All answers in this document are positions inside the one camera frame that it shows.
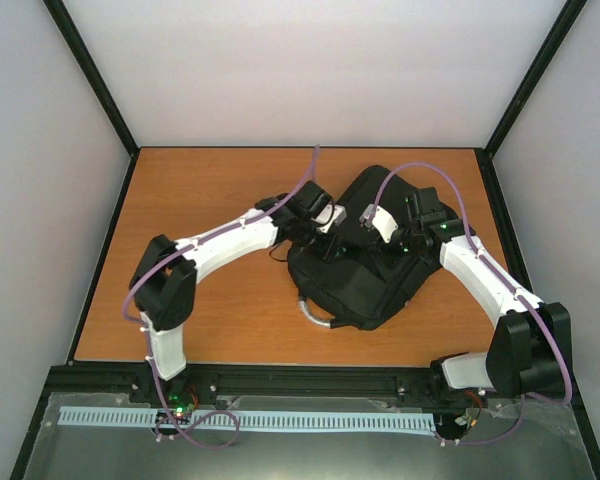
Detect black student backpack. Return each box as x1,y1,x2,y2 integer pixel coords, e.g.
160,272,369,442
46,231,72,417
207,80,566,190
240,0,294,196
287,165,441,331

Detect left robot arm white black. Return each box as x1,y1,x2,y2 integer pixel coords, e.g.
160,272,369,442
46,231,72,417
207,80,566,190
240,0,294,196
122,181,346,403

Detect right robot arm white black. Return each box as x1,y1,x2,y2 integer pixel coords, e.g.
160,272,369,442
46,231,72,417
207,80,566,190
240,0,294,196
370,188,573,405

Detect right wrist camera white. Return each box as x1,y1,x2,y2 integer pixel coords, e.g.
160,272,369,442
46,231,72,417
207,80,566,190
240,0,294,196
360,204,398,244

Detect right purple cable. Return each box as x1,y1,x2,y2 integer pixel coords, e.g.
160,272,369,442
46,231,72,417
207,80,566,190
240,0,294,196
364,161,574,447

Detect purple cable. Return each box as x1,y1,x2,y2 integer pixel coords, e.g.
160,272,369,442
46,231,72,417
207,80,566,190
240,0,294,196
122,144,322,449
364,161,574,447

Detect right black frame post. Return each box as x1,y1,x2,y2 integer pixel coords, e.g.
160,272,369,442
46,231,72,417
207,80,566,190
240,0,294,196
482,0,589,157

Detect black frame post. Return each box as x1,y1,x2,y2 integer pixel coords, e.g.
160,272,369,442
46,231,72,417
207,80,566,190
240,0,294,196
482,0,589,157
42,0,141,157

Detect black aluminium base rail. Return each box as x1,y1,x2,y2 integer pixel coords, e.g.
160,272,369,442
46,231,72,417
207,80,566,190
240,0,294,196
44,363,581,416

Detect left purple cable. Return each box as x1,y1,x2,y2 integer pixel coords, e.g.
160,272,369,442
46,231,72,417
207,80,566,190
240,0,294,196
122,144,322,449

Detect light blue cable duct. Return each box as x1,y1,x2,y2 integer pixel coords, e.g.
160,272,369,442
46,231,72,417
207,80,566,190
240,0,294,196
57,406,436,436

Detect left black frame post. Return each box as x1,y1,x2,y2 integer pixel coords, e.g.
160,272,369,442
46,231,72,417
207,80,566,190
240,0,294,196
42,0,141,157

